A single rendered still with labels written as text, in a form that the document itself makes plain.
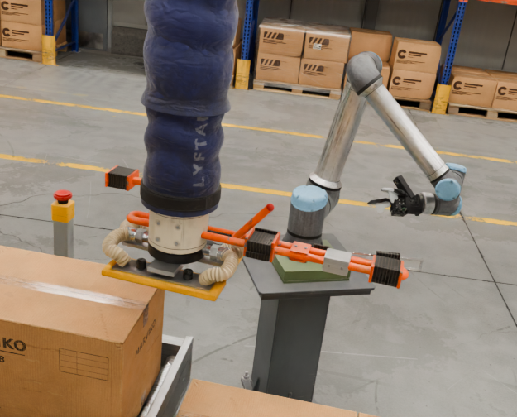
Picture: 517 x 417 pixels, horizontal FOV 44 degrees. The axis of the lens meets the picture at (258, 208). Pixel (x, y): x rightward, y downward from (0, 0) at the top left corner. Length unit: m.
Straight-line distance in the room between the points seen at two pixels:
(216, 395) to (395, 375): 1.41
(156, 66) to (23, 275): 0.90
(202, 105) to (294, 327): 1.44
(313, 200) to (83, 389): 1.18
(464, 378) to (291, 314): 1.21
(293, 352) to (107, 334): 1.20
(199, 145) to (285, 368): 1.52
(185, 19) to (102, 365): 0.99
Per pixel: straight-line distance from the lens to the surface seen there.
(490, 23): 10.47
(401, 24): 10.23
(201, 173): 1.71
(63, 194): 2.56
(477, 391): 3.60
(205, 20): 1.59
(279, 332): 2.83
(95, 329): 1.93
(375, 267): 1.74
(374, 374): 3.49
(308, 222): 2.65
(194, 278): 1.82
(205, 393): 2.34
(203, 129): 1.67
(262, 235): 1.82
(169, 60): 1.61
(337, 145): 2.72
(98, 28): 10.66
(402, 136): 2.53
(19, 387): 2.12
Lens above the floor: 2.05
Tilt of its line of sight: 24 degrees down
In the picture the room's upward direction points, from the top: 7 degrees clockwise
